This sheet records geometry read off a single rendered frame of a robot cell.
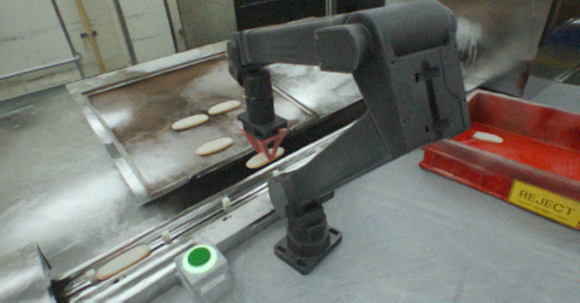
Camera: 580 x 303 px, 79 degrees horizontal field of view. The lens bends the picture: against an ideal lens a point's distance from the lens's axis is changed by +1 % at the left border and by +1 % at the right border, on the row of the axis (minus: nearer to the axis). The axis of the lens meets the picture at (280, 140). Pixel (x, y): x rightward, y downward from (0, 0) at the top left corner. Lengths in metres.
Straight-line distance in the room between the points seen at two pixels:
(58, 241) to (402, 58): 0.80
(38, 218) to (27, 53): 3.42
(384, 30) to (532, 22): 0.96
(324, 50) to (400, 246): 0.50
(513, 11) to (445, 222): 0.68
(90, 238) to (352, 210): 0.57
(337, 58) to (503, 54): 1.00
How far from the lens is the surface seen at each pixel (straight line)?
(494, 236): 0.83
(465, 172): 0.91
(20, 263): 0.76
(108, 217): 0.92
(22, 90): 4.43
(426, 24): 0.33
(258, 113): 0.70
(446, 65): 0.34
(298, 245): 0.68
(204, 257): 0.63
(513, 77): 1.29
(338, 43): 0.32
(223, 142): 0.90
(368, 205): 0.82
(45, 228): 0.98
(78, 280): 0.77
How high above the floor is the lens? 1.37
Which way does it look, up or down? 32 degrees down
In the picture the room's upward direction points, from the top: 5 degrees counter-clockwise
